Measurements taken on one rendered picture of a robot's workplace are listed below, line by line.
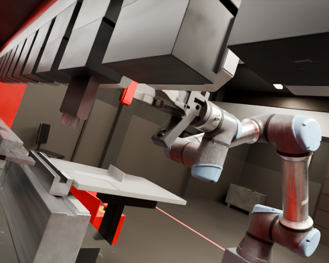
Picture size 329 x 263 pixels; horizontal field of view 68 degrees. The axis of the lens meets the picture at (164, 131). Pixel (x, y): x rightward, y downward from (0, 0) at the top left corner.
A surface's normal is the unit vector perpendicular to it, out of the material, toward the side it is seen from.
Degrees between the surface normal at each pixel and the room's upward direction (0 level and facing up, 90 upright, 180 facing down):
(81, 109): 90
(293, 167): 118
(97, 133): 90
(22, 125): 90
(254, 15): 90
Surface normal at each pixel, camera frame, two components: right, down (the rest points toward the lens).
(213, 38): 0.62, 0.15
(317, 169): -0.68, -0.28
